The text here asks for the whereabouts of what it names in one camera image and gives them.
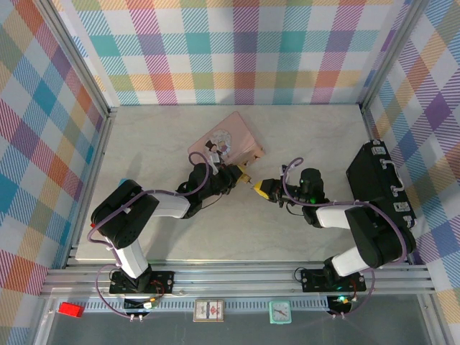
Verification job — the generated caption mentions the pink tin box with print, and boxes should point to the pink tin box with print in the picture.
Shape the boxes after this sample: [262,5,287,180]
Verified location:
[187,111,267,170]

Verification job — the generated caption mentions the black hard case silver latches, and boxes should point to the black hard case silver latches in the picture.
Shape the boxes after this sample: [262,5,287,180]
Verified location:
[345,140,418,231]

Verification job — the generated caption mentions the mint green square clock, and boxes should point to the mint green square clock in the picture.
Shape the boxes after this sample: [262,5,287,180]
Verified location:
[268,300,293,326]

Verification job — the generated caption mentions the small framed card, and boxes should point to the small framed card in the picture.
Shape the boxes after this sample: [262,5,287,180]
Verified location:
[193,298,226,323]

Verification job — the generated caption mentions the red block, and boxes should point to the red block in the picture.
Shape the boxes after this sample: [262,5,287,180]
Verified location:
[57,301,86,319]

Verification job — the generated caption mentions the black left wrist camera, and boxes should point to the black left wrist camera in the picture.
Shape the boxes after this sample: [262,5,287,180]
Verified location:
[215,163,239,178]

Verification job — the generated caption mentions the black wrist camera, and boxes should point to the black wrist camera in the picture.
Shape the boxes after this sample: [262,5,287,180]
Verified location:
[215,163,239,178]
[273,189,290,210]

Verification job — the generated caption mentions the thin black cable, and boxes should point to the thin black cable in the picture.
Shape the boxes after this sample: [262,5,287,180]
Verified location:
[195,193,222,211]
[278,201,306,217]

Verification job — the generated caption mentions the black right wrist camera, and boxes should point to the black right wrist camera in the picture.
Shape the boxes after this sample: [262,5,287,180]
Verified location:
[273,189,290,210]

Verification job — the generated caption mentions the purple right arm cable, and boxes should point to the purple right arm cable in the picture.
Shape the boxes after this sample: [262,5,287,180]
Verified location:
[280,157,410,321]

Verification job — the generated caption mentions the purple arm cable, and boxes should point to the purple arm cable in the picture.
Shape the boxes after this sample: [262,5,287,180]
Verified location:
[280,157,410,321]
[88,150,221,321]

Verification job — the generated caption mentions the aluminium front rail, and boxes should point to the aluminium front rail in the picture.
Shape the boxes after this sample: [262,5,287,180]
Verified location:
[38,264,440,300]

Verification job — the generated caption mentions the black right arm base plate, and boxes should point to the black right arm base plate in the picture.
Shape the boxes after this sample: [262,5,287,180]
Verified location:
[299,267,367,293]

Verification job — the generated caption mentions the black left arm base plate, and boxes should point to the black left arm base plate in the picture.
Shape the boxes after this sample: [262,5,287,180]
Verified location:
[109,270,175,295]

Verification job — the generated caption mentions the slotted white cable duct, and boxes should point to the slotted white cable duct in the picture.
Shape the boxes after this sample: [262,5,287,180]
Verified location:
[81,298,331,312]

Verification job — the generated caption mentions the aluminium side rail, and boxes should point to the aluminium side rail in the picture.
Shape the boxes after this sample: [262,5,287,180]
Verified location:
[63,109,118,269]

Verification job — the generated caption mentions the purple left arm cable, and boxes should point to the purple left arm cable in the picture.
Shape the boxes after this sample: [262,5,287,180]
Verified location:
[88,150,221,321]

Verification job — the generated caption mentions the aluminium frame post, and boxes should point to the aluminium frame post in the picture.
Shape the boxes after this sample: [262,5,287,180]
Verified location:
[360,0,431,113]
[34,0,113,118]

